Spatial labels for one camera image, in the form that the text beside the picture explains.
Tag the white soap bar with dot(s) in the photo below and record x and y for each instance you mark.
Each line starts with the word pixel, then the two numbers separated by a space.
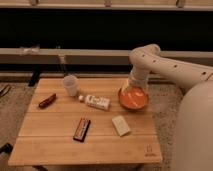
pixel 121 125

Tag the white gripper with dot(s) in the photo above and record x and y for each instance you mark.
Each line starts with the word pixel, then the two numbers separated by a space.
pixel 139 78

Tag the wooden folding table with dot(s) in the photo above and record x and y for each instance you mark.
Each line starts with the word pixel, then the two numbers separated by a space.
pixel 46 135

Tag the orange ceramic bowl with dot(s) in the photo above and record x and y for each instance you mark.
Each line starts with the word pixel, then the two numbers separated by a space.
pixel 133 98

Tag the white ceramic cup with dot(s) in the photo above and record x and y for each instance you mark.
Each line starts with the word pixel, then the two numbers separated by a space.
pixel 70 83

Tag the white tube with label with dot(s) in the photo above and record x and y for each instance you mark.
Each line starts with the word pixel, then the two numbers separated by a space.
pixel 95 101

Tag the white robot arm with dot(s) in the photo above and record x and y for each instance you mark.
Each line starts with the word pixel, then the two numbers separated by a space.
pixel 192 142

